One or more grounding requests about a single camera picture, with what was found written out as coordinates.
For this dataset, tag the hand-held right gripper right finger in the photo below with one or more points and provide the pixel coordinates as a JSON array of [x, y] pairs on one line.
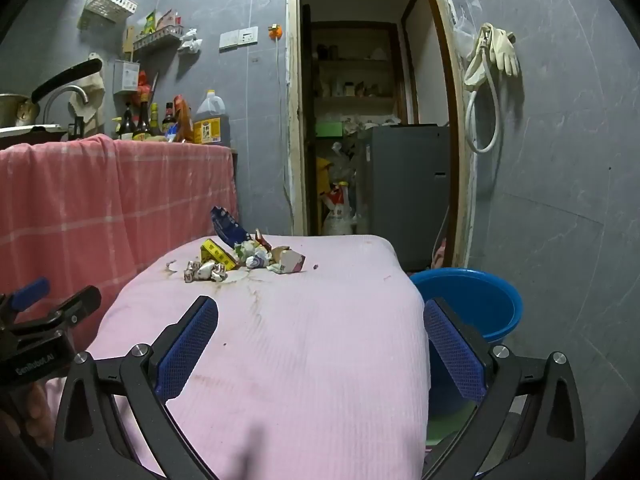
[[452, 350]]

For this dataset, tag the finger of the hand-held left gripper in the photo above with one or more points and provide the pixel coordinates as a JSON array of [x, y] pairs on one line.
[[70, 310], [31, 292]]

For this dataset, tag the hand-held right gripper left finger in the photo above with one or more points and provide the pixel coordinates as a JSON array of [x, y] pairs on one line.
[[187, 345]]

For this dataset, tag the blue plastic basin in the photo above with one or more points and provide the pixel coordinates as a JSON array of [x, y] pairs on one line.
[[480, 305]]

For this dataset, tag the green white wrapper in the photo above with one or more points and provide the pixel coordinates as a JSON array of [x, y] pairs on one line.
[[252, 256]]

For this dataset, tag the blue snack wrapper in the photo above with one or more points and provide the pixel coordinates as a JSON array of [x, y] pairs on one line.
[[227, 227]]

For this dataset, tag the small pink carton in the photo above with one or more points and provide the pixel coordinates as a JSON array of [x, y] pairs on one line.
[[292, 261]]

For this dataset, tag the person's left hand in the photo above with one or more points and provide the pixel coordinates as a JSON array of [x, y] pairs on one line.
[[35, 410]]

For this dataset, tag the green floor mat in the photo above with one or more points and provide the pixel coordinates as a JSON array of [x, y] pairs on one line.
[[450, 422]]

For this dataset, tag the crumpled printed wrapper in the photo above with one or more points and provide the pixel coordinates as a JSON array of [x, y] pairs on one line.
[[205, 271]]

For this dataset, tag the yellow cardboard box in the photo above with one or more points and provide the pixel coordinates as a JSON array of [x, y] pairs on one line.
[[217, 253]]

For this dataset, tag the pink checked towel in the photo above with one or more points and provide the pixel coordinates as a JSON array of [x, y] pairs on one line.
[[100, 200]]

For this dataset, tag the pink quilted cloth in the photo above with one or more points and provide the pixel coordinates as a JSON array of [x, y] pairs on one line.
[[310, 350]]

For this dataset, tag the grey refrigerator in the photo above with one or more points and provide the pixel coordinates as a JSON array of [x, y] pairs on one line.
[[400, 185]]

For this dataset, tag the red and white sack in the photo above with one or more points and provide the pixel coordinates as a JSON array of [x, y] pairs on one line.
[[340, 212]]

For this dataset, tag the small dark sauce bottle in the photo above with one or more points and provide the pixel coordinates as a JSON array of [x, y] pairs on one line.
[[126, 124]]

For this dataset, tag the tall dark sauce bottle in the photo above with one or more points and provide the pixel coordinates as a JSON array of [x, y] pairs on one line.
[[144, 122]]

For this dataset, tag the metal faucet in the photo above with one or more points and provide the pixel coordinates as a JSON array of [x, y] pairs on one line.
[[75, 91]]

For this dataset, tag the beige rag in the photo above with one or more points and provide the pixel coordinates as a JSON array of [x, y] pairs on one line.
[[92, 95]]

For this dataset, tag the yellow bag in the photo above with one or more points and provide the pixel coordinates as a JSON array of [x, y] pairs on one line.
[[323, 172]]

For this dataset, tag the orange sauce bottle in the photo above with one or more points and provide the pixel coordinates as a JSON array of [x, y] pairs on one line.
[[182, 120]]

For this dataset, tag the large cooking oil jug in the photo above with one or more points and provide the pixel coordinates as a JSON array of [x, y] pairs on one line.
[[212, 125]]

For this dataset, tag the red packet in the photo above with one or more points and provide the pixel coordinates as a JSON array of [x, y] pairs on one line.
[[144, 85]]

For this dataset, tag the green box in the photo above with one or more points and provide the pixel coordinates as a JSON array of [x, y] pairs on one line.
[[329, 129]]

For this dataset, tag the dark wooden door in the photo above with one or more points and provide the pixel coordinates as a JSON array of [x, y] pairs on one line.
[[307, 110]]

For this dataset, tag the green seasoning packet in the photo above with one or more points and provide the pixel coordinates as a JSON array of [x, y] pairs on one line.
[[150, 24]]

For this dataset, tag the white plastic bag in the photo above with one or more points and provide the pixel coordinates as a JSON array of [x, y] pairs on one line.
[[191, 41]]

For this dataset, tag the cream rubber gloves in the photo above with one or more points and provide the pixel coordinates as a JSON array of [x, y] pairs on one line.
[[505, 55]]

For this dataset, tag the wooden shelf unit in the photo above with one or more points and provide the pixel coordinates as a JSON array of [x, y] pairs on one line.
[[350, 67]]

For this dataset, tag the pink seasoning packet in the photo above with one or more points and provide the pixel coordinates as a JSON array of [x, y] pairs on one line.
[[167, 20]]

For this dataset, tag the metal wall box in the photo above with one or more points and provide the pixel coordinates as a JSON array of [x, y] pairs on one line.
[[125, 77]]

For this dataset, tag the wooden door frame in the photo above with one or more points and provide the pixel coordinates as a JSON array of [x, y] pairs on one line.
[[292, 110]]

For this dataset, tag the wall shelf rack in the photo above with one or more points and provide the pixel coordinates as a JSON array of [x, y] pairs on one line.
[[157, 38]]

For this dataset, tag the white plastic wall basket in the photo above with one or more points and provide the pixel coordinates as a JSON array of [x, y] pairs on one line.
[[107, 4]]

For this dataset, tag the white wall socket plate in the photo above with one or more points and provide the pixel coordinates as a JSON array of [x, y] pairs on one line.
[[239, 38]]

